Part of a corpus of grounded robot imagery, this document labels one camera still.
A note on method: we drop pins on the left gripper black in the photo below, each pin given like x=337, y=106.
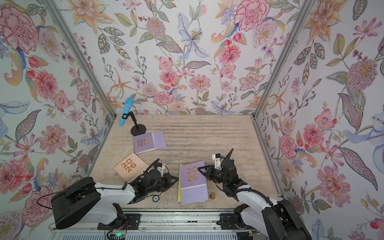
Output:
x=169, y=179

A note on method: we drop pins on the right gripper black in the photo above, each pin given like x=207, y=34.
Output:
x=209, y=174

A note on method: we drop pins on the pink calendar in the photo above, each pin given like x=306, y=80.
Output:
x=130, y=167

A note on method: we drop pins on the yellow-green calendar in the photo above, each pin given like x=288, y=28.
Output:
x=179, y=186

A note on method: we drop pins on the purple calendar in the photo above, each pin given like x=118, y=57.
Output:
x=149, y=142
x=193, y=184

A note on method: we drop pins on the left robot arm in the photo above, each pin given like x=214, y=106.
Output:
x=89, y=202

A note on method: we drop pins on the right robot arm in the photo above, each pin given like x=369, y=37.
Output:
x=277, y=220

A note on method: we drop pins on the black microphone stand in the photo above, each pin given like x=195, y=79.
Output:
x=137, y=129

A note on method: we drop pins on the blue microphone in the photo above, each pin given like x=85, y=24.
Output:
x=126, y=111

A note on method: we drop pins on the right corner aluminium profile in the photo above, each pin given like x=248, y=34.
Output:
x=294, y=33

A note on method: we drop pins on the corner aluminium profile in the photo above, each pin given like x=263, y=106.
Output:
x=68, y=36
x=294, y=33

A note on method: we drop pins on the left corner aluminium profile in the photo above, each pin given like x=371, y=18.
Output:
x=68, y=36

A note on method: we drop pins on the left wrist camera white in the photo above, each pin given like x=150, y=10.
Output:
x=161, y=168

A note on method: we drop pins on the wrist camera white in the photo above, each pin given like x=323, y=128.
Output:
x=161, y=168
x=218, y=158

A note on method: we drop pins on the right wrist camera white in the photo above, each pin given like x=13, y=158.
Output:
x=218, y=158

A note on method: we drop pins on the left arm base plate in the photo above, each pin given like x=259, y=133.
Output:
x=130, y=222

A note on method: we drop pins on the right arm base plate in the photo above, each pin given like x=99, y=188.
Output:
x=231, y=222

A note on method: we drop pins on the aluminium rail frame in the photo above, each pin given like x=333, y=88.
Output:
x=166, y=225

